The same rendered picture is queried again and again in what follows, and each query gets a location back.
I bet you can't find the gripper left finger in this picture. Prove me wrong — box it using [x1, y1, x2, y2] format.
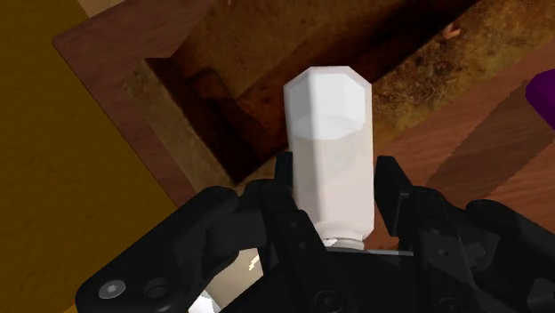
[75, 151, 343, 313]

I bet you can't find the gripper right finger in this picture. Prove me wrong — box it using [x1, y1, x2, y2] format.
[374, 156, 555, 313]

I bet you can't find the white bottle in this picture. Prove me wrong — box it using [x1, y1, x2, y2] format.
[283, 65, 375, 251]

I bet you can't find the brown wooden table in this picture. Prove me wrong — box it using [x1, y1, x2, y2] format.
[52, 0, 555, 252]

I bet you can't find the purple object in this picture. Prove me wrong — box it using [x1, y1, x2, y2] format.
[525, 68, 555, 130]

